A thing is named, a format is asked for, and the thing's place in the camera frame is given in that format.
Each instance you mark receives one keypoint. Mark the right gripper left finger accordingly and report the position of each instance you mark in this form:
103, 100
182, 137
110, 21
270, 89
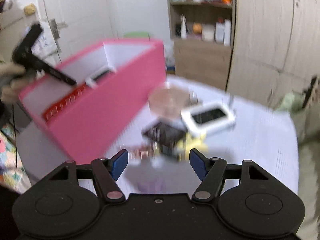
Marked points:
105, 174

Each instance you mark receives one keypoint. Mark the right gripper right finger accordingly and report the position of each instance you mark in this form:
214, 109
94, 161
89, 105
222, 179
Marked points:
210, 172

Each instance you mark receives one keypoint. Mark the yellow star toy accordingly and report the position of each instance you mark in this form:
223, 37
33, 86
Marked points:
184, 146

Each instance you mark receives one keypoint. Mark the silver keys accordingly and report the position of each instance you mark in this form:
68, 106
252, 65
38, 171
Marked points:
144, 152

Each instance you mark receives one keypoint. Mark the purple starfish toy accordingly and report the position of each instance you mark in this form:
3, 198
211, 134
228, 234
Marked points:
156, 186

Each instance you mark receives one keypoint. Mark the black phone battery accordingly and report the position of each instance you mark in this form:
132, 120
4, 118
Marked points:
164, 134

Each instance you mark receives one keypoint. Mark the white portable wifi router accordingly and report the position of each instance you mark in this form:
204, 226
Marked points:
99, 74

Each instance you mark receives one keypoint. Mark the rose gold square tin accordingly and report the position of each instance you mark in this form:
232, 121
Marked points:
168, 100

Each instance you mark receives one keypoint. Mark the pink storage box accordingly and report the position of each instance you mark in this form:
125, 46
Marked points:
88, 127

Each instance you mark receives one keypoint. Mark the white charger cube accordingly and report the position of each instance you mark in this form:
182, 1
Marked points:
91, 83

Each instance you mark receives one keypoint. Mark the white gloved left hand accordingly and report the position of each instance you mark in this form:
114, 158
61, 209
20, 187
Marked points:
14, 79

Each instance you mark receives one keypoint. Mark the white plastic bag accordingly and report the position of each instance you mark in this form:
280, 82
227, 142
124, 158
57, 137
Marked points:
45, 45

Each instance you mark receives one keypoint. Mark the red glasses cloth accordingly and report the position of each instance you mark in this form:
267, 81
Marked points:
51, 112

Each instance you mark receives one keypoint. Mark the white door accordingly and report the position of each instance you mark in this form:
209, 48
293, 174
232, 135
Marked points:
78, 24

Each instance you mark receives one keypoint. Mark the green folding board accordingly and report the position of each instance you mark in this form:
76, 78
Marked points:
136, 34

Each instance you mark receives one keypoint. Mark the green puffer jacket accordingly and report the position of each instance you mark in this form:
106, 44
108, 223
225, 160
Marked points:
304, 110

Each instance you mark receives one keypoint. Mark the wooden wardrobe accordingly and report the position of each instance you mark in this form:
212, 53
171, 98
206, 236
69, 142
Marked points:
276, 49

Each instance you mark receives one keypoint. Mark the white jar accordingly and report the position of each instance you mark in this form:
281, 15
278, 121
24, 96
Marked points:
208, 32

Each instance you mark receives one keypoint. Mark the wooden bookshelf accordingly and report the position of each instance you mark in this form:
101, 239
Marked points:
195, 59

